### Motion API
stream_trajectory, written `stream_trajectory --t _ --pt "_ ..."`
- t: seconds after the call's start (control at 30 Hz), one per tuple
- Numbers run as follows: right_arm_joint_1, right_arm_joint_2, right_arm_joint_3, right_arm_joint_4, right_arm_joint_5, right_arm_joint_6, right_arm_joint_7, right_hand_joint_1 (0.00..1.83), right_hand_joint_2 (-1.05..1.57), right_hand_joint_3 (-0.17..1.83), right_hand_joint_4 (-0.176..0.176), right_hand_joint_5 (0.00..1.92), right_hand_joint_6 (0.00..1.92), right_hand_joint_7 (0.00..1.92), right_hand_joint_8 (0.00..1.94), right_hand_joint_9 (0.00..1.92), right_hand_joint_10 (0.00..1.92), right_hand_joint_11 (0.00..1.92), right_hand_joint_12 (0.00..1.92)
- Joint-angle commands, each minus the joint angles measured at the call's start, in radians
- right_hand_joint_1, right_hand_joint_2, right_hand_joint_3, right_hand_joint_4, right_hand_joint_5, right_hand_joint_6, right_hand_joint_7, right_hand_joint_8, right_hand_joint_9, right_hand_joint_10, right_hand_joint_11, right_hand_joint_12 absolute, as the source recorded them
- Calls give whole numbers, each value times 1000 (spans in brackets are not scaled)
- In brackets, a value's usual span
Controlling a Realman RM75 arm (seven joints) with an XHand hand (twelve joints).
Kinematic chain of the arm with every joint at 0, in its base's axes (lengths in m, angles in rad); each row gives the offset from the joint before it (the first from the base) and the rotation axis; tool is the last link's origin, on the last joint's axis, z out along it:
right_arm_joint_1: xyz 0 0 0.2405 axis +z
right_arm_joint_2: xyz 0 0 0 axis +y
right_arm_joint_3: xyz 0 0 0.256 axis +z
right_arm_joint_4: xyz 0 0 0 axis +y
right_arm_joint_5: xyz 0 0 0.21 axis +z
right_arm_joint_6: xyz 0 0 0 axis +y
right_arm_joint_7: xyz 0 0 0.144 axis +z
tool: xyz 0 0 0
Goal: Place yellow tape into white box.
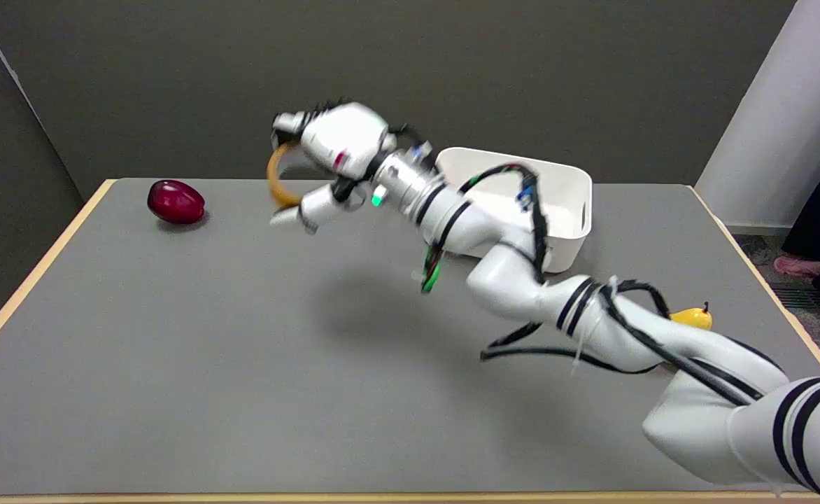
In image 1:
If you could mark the white round pillar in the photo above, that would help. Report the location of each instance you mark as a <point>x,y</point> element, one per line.
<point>781,112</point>

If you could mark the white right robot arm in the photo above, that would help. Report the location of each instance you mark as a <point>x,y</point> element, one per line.
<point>592,308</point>

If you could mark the pink slipper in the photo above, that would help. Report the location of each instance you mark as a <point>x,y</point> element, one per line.
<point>798,265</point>

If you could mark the orange banana-shaped object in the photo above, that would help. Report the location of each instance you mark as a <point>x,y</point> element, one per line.
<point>275,183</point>

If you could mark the dark red apple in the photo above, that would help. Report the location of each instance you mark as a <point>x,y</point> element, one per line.
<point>175,201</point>

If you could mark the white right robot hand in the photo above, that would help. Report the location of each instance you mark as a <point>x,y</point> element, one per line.
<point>343,143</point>

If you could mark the white plastic box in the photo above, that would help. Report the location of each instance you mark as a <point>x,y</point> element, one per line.
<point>557,203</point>

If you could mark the yellow pear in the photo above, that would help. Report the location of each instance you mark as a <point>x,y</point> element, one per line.
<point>692,317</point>

